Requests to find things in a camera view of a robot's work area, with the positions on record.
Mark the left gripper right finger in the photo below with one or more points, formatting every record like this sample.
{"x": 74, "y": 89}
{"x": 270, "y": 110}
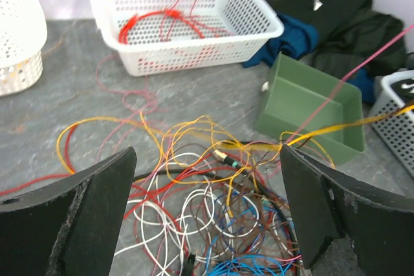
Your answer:
{"x": 345, "y": 226}

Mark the green plastic tray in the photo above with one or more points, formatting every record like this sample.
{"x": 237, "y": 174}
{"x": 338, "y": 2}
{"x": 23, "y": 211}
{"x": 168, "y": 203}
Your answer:
{"x": 297, "y": 100}

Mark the white perforated basket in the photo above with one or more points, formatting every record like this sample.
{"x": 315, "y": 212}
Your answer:
{"x": 23, "y": 35}
{"x": 156, "y": 36}

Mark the white laundry bin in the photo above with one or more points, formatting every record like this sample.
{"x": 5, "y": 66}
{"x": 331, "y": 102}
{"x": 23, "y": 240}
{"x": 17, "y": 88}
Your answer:
{"x": 397, "y": 131}

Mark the left white perforated basket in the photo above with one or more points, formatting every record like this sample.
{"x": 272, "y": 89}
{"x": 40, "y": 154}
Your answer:
{"x": 23, "y": 35}

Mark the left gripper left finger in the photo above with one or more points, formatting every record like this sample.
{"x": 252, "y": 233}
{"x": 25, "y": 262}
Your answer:
{"x": 71, "y": 226}

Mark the black and blue jacket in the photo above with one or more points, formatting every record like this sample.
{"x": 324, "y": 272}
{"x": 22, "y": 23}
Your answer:
{"x": 343, "y": 37}

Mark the right white perforated basket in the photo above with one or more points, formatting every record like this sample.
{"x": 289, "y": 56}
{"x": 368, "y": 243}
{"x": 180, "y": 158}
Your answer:
{"x": 156, "y": 36}

